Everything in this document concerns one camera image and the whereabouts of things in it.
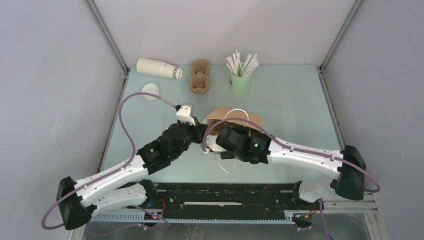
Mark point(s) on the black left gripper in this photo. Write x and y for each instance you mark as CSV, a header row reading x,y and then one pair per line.
x,y
199,130

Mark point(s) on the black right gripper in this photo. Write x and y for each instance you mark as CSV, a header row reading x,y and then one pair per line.
x,y
241,130

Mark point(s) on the brown paper bag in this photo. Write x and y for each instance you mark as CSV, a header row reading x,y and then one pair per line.
x,y
222,113

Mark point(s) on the stack of white paper cups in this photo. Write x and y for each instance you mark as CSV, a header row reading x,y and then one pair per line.
x,y
158,68

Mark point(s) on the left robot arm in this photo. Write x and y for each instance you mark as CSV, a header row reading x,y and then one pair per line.
x,y
125,184

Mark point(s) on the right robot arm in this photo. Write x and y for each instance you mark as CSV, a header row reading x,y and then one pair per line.
x,y
341,170

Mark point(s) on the green straw holder cup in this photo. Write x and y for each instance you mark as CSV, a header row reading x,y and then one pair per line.
x,y
239,86

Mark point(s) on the bundle of white wrapped straws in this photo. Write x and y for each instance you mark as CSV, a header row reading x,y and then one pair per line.
x,y
241,68

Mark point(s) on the aluminium frame post left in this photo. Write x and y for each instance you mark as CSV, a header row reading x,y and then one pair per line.
x,y
106,33

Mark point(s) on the aluminium frame post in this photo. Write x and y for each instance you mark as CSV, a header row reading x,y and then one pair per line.
x,y
106,33
341,33

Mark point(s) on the aluminium frame post right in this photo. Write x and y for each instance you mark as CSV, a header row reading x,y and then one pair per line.
x,y
341,33

